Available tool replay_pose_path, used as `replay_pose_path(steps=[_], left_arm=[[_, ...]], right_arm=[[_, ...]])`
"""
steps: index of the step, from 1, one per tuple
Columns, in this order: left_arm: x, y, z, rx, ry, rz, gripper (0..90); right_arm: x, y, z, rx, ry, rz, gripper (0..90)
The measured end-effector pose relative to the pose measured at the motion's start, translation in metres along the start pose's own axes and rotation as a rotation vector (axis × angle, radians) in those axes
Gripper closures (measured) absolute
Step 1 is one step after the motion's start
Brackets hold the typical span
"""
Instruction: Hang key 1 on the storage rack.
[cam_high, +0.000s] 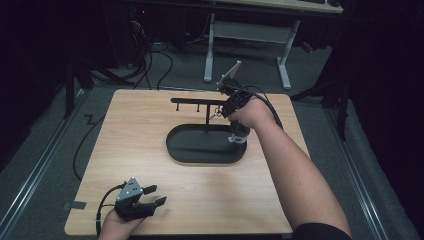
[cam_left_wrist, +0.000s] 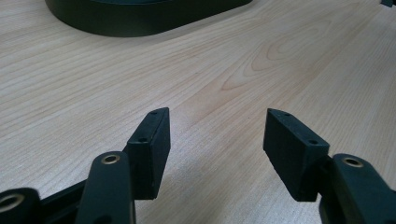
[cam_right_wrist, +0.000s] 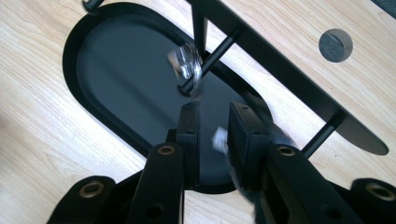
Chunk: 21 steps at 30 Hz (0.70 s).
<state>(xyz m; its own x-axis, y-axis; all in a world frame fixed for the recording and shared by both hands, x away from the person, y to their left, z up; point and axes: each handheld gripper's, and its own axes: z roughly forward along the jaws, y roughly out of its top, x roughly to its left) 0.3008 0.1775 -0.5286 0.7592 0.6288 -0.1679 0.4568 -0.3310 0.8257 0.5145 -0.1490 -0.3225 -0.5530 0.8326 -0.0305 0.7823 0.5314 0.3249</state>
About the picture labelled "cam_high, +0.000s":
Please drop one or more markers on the person's right hand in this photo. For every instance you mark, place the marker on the person's right hand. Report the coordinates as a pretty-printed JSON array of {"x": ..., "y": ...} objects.
[{"x": 255, "y": 115}]

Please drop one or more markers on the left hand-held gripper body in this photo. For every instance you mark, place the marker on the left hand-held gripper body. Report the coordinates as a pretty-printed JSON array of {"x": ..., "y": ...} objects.
[{"x": 133, "y": 206}]

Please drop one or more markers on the white metal frame desk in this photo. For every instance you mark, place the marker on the white metal frame desk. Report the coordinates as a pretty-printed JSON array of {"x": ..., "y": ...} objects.
[{"x": 250, "y": 31}]

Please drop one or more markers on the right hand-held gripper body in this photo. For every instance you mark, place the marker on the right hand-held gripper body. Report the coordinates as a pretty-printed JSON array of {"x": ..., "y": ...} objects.
[{"x": 236, "y": 96}]

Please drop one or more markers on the black hook stand with tray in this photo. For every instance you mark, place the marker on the black hook stand with tray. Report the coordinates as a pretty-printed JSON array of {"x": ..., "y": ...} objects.
[{"x": 203, "y": 146}]

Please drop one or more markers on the metal floor rail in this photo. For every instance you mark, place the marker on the metal floor rail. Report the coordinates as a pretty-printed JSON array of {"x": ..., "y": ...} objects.
[
  {"x": 356, "y": 176},
  {"x": 36, "y": 170}
]

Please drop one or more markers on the person's left hand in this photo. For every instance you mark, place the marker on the person's left hand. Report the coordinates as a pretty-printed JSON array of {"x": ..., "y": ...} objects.
[{"x": 116, "y": 228}]

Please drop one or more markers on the person's black sleeve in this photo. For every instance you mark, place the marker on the person's black sleeve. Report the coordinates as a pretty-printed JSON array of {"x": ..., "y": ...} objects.
[{"x": 320, "y": 232}]

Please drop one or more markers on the black computer mouse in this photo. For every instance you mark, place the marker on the black computer mouse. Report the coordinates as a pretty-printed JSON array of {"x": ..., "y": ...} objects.
[{"x": 333, "y": 2}]

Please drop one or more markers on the black metal stand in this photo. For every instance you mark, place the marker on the black metal stand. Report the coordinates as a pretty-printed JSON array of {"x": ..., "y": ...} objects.
[
  {"x": 70, "y": 86},
  {"x": 343, "y": 110}
]

